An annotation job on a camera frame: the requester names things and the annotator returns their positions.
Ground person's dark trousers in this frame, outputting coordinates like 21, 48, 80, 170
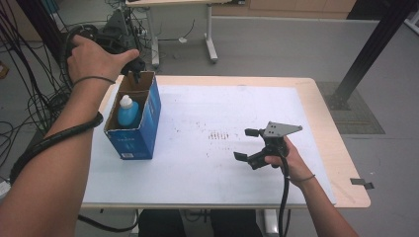
137, 208, 265, 237

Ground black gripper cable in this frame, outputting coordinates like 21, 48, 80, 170
9, 112, 105, 186
277, 152, 293, 237

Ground bundle of black cables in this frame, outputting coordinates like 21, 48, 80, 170
0, 0, 72, 167

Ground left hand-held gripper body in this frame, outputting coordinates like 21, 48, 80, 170
65, 8, 146, 76

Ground white table leg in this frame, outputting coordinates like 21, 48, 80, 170
256, 208, 281, 237

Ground white-legged wooden table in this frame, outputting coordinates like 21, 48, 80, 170
125, 0, 246, 66

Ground blue bottle with white cap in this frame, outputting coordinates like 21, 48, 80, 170
117, 94, 140, 129

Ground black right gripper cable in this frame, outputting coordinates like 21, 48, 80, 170
277, 152, 293, 237

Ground dark wrist band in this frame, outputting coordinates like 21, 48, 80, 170
289, 174, 316, 184
72, 75, 117, 87

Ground person's right hand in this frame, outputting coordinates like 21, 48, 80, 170
264, 135, 316, 190

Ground black floor cable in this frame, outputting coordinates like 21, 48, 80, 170
77, 210, 140, 233

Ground black stand leg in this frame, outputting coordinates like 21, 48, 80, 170
16, 0, 67, 63

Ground blue cardboard box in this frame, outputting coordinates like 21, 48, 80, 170
103, 70, 162, 161

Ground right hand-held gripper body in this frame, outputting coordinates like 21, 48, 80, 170
246, 120, 303, 171

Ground person's left hand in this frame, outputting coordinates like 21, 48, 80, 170
66, 34, 141, 87

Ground grey floor mat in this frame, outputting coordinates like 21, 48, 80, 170
315, 81, 385, 135

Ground dark grey tape strip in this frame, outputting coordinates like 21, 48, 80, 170
349, 177, 376, 191

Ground black metal post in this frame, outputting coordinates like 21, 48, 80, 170
325, 0, 419, 112

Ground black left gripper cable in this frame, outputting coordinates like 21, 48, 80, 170
9, 112, 105, 186

